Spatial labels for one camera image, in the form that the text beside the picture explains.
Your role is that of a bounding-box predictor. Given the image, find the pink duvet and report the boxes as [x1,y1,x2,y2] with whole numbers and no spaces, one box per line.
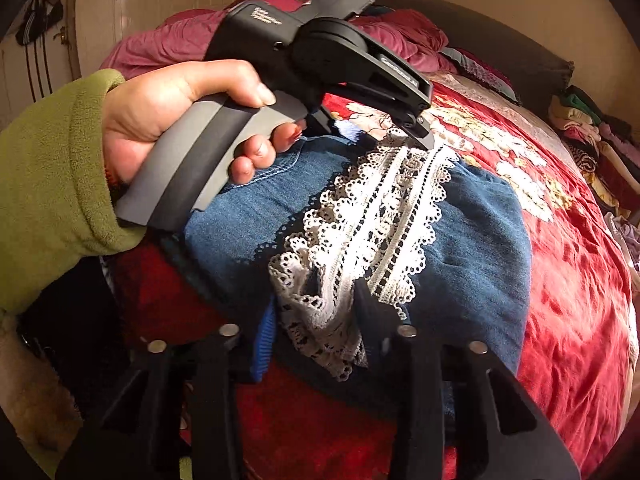
[100,0,449,83]

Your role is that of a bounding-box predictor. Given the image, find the blue denim pants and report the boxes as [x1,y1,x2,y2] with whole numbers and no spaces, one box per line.
[182,122,532,386]

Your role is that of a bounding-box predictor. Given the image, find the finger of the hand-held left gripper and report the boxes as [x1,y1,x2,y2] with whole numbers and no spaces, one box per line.
[387,106,436,152]

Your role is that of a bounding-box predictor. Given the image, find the stack of folded clothes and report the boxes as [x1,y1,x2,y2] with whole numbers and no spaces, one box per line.
[547,85,640,221]

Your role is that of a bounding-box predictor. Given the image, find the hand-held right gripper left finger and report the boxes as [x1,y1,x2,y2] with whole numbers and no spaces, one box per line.
[55,310,277,480]

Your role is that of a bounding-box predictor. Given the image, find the dark patterned pillow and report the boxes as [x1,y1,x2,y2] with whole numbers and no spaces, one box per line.
[440,47,516,103]

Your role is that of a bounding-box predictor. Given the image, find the person's left hand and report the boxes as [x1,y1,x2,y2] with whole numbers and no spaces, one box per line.
[102,60,308,185]

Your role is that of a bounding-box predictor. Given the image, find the dark grey bed headboard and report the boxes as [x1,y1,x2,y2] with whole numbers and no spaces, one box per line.
[357,0,575,106]

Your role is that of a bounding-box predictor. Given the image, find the dark hanging cloth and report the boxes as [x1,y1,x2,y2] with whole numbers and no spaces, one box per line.
[15,0,65,47]

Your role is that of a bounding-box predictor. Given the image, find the white and purple clothes bundle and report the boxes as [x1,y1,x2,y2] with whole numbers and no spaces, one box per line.
[602,210,640,286]

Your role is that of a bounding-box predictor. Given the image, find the cream wardrobe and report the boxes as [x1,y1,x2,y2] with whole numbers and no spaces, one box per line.
[0,0,296,133]

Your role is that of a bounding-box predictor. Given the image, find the red floral blanket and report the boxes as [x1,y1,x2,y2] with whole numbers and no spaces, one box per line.
[112,72,638,480]

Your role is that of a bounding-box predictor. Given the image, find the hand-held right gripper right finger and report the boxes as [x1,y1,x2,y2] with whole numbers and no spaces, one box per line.
[352,280,581,480]

